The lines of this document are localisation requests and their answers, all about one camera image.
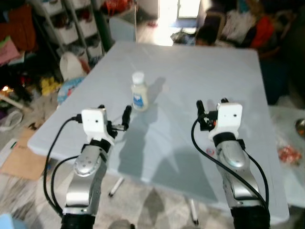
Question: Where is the white bottle with blue label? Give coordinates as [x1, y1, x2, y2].
[132, 72, 149, 112]

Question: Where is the table with pale blue cloth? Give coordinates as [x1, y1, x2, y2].
[28, 41, 290, 226]

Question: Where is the white round bag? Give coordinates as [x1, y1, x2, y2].
[59, 52, 91, 83]

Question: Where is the yellow toy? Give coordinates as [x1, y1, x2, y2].
[40, 76, 61, 94]

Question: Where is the metal bowl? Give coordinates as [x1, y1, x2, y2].
[295, 118, 305, 137]

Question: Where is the red snack packet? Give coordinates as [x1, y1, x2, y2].
[277, 145, 302, 166]

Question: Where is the white storage shelf rack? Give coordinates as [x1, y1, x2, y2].
[29, 0, 115, 63]

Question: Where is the brown cardboard sheet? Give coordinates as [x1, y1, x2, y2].
[0, 126, 49, 181]

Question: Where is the table with clear plastic cover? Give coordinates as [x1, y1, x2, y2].
[267, 105, 305, 208]

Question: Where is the orange cloth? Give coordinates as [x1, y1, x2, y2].
[0, 5, 39, 54]

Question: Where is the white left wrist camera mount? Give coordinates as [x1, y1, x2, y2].
[81, 108, 116, 144]

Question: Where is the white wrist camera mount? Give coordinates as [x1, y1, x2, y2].
[210, 101, 243, 142]
[81, 108, 116, 144]

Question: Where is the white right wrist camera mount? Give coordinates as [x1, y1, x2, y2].
[210, 101, 243, 142]

